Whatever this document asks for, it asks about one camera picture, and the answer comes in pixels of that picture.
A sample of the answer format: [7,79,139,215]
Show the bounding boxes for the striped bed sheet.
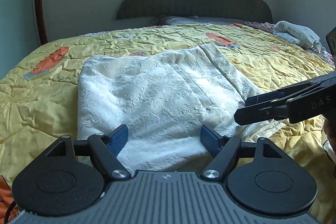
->
[310,48,336,66]

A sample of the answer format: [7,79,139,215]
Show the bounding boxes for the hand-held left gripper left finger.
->
[44,124,132,180]

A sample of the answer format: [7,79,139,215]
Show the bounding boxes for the white embossed towel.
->
[77,43,289,172]

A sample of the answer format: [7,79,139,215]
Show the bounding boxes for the black cable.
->
[6,200,18,224]

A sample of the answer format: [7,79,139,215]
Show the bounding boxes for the folded white printed cloth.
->
[272,20,327,51]

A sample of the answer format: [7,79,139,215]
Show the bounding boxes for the yellow carrot print blanket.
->
[0,22,336,224]

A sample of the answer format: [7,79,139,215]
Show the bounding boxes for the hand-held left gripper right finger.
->
[199,124,283,181]

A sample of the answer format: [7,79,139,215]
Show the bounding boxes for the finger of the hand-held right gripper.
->
[233,99,290,126]
[245,73,336,108]

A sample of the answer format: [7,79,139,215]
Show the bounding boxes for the white patterned pillow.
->
[150,15,246,26]

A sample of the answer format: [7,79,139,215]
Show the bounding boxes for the pink cloth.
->
[245,21,277,34]

